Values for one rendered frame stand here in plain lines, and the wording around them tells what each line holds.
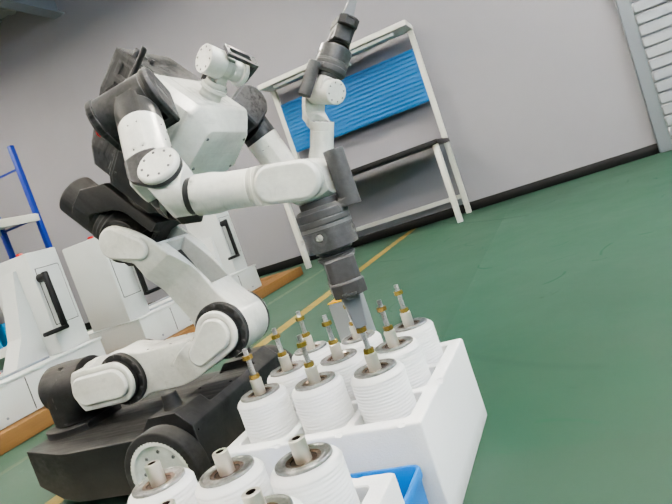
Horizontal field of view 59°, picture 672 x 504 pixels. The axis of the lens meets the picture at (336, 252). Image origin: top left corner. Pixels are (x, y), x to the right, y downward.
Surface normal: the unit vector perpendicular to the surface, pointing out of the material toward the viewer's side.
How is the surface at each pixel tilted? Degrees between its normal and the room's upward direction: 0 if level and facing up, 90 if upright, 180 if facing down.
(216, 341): 90
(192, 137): 119
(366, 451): 90
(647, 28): 90
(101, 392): 90
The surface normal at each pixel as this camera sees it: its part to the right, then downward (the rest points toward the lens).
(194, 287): -0.33, 0.19
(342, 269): 0.08, 0.06
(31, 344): 0.88, -0.28
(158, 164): -0.27, -0.51
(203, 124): 0.70, 0.14
